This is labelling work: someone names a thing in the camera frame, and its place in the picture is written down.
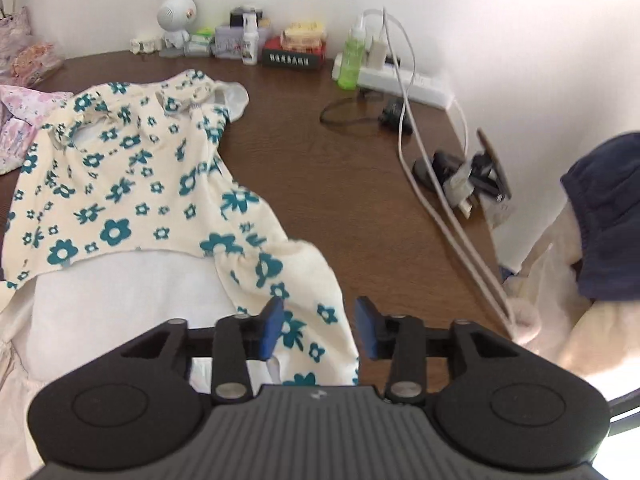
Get white charging cable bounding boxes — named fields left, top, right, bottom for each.
left=362, top=5, right=522, bottom=331

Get black charger block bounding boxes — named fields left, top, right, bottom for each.
left=229, top=6, right=265, bottom=28

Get yellow tissue packs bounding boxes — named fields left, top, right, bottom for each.
left=280, top=22, right=326, bottom=52

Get white patterned tin box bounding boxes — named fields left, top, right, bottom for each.
left=212, top=25, right=244, bottom=60

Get pink floral plastic bag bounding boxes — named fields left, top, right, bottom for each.
left=10, top=42, right=64, bottom=87

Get white robot speaker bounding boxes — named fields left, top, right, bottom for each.
left=156, top=0, right=198, bottom=58

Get small white spray bottle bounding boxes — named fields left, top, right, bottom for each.
left=241, top=13, right=259, bottom=66

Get green spray bottle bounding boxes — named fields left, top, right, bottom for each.
left=337, top=15, right=367, bottom=90

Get white plastic toy figure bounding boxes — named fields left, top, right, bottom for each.
left=129, top=37, right=163, bottom=55

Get red black box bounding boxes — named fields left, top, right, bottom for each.
left=262, top=37, right=326, bottom=70

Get cream teal flower garment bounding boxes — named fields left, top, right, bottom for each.
left=1, top=70, right=359, bottom=386

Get white power strip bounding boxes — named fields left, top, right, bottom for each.
left=332, top=52, right=448, bottom=111

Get cream fleece jacket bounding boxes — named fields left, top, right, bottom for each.
left=504, top=204, right=639, bottom=377

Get pink floral garment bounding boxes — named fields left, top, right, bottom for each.
left=0, top=84, right=72, bottom=174

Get white usb charger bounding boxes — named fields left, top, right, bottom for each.
left=367, top=39, right=387, bottom=70

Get black cable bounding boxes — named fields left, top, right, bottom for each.
left=319, top=94, right=414, bottom=137

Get navy blue garment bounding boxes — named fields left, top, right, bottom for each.
left=561, top=131, right=639, bottom=301

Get green white card box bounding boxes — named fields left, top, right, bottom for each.
left=184, top=27, right=215, bottom=58

